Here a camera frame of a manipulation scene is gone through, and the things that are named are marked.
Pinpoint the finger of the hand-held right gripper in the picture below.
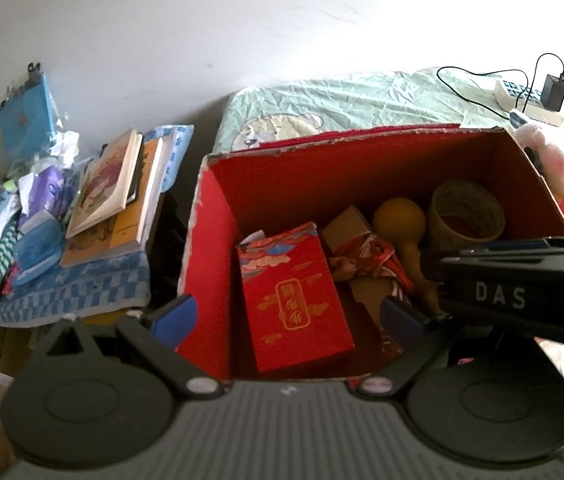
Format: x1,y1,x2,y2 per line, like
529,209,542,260
462,233,564,256
439,247,564,271

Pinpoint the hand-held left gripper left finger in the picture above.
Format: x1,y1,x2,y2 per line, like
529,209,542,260
44,294,223,401

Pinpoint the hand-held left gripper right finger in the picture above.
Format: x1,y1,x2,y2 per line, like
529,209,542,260
357,297,513,398

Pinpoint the red patterned cloth bag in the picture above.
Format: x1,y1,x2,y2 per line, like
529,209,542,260
329,234,413,351

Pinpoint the orange gourd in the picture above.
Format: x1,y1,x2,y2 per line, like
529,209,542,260
372,197,443,318

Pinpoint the small brown cardboard box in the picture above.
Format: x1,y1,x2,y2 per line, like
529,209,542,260
321,205,375,256

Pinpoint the red patterned gift box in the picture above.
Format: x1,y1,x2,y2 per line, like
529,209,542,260
236,222,355,373

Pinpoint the red cardboard box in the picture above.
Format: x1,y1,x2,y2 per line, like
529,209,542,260
176,125,564,381

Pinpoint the blue checkered cloth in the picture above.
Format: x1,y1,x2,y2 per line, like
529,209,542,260
0,124,195,328

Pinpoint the stack of books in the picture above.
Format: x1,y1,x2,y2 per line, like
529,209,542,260
60,137,163,268

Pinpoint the illustrated cover book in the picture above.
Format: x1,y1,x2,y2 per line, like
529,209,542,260
66,129,143,239

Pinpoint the white power strip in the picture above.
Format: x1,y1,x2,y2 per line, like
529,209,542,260
493,79,564,126

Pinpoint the black power adapter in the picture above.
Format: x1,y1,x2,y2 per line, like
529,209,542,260
541,72,564,111

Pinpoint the purple tissue pack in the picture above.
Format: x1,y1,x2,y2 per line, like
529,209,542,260
18,169,70,233

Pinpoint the white plastic bag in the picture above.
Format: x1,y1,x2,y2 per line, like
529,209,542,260
36,130,81,171

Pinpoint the pale green cartoon bedsheet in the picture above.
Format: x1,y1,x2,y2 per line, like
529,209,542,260
212,66,564,153

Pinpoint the blue box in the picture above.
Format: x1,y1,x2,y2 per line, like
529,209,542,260
0,62,60,166

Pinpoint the black power strip cable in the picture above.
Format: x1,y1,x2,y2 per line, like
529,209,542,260
436,65,515,121

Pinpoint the black adapter cable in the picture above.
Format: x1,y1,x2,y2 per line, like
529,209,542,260
524,52,564,111

